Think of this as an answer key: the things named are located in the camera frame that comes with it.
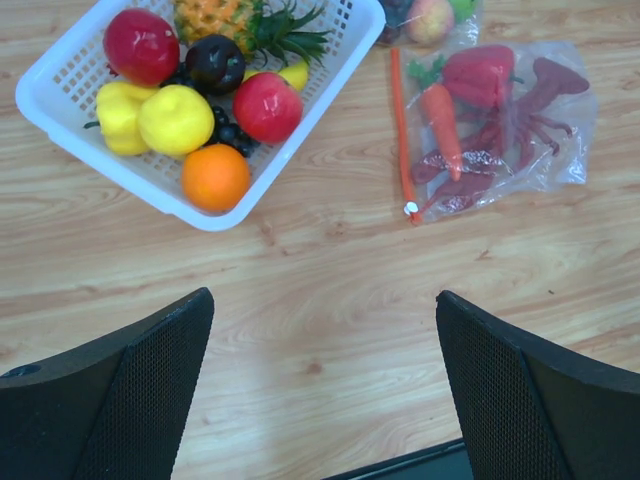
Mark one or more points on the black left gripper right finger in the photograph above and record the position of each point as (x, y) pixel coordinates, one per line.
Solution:
(531, 409)

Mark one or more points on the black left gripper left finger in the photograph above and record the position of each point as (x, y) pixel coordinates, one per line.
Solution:
(113, 408)

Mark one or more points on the orange zip top bag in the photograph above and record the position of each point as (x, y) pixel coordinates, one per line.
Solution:
(411, 75)

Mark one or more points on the fake red bell pepper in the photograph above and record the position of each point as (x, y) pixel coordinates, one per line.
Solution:
(482, 76)

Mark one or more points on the clear bag of fruit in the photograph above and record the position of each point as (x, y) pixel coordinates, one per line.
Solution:
(465, 31)

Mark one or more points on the peach in bag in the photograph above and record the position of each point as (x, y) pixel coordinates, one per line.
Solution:
(429, 21)

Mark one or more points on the fake pineapple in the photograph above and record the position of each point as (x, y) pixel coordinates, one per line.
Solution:
(256, 27)

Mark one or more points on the orange fruit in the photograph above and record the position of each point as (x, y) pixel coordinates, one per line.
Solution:
(215, 178)

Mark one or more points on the yellow lemon fruit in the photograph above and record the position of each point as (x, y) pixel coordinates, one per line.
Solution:
(176, 121)

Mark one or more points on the black grape bunch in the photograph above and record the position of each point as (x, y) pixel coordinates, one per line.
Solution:
(226, 131)

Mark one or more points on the yellow bell pepper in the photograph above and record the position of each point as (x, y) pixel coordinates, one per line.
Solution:
(118, 106)

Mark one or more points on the white plastic basket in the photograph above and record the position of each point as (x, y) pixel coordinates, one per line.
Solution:
(57, 94)

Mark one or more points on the red apple front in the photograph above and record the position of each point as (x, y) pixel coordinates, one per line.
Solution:
(267, 108)

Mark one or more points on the red apple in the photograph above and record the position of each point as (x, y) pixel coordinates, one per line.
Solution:
(141, 47)
(267, 108)

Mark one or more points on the dark purple plum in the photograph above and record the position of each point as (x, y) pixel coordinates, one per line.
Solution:
(215, 65)

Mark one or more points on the red apple back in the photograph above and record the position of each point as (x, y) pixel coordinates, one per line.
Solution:
(141, 47)

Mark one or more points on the yellow banana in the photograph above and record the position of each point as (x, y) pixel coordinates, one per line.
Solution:
(297, 75)

